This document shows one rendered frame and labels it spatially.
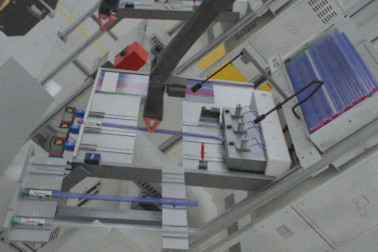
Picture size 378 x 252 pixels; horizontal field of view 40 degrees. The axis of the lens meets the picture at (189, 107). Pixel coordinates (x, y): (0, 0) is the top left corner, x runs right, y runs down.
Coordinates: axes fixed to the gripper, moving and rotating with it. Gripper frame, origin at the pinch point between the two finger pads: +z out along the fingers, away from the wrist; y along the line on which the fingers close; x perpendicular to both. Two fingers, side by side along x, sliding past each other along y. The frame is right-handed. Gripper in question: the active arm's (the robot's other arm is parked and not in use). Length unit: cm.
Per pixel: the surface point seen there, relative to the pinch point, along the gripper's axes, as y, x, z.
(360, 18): 308, -186, 53
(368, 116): -11, -68, -22
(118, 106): 30.1, 13.7, 10.6
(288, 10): 136, -72, -3
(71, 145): -0.8, 27.2, 10.0
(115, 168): -9.8, 10.5, 11.0
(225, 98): 46, -31, 10
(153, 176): -9.7, -2.6, 12.7
